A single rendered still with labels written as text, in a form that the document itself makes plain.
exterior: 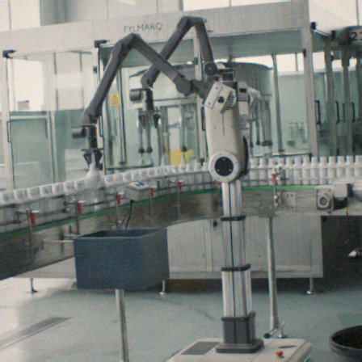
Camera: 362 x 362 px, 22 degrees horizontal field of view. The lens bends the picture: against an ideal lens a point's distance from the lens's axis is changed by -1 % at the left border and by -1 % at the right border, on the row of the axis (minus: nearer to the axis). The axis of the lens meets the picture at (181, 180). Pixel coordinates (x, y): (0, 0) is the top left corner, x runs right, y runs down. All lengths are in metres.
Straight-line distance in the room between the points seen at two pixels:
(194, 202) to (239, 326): 1.29
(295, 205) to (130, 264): 2.07
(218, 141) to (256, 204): 1.36
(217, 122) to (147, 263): 0.95
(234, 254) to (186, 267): 3.25
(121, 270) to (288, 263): 3.86
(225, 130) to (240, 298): 0.83
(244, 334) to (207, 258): 3.17
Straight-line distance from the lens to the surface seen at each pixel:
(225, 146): 4.65
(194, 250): 7.93
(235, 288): 4.76
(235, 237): 4.73
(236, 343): 4.81
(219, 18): 7.80
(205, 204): 5.89
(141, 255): 3.95
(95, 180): 4.75
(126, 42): 4.66
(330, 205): 5.60
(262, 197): 5.94
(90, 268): 4.05
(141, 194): 4.86
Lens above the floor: 1.38
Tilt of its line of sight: 3 degrees down
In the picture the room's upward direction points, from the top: 3 degrees counter-clockwise
